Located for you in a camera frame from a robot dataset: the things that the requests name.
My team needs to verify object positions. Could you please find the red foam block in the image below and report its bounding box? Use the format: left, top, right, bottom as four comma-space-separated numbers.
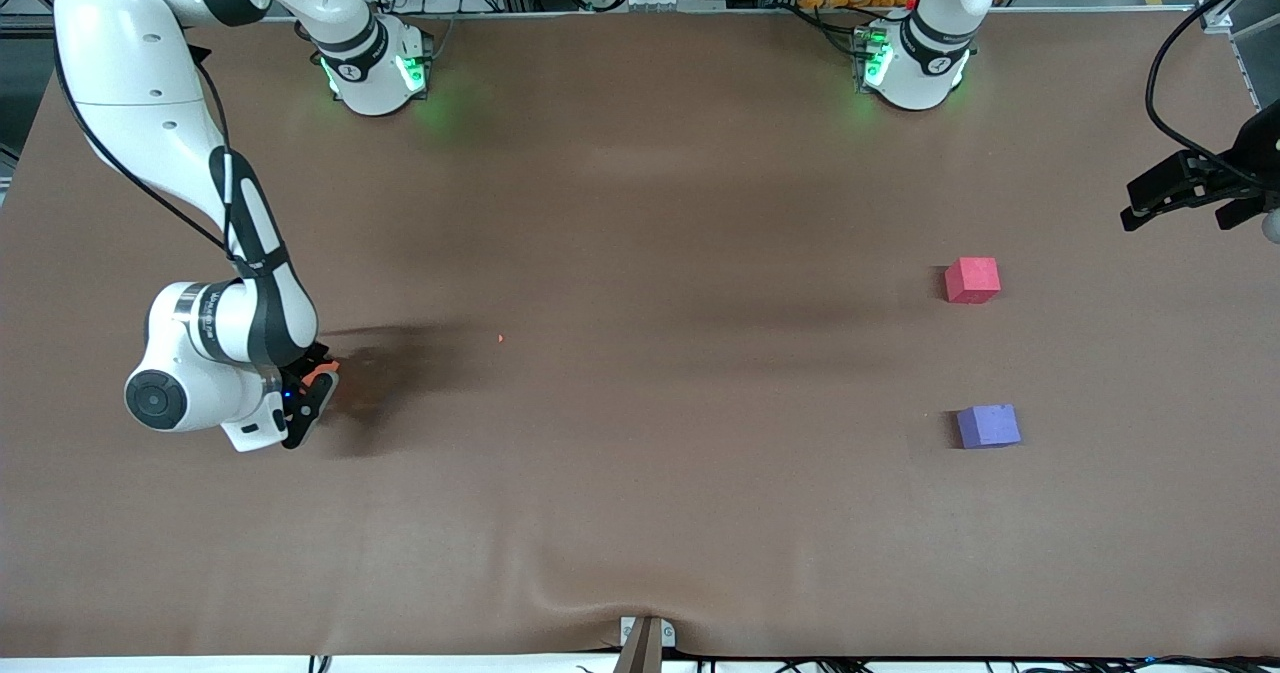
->
944, 257, 1001, 305

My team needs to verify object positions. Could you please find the purple foam block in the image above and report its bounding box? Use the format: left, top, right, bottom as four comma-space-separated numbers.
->
956, 403, 1022, 450

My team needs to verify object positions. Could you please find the brown table mat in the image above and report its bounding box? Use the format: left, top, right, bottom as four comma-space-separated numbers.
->
0, 8, 1280, 659

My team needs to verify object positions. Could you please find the brown clamp bar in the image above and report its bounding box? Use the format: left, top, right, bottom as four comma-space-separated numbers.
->
612, 618, 665, 673

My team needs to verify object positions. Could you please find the aluminium side rail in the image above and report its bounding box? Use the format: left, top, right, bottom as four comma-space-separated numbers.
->
1230, 28, 1280, 114

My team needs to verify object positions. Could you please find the silver edge bracket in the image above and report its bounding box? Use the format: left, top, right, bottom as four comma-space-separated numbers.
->
619, 616, 677, 649

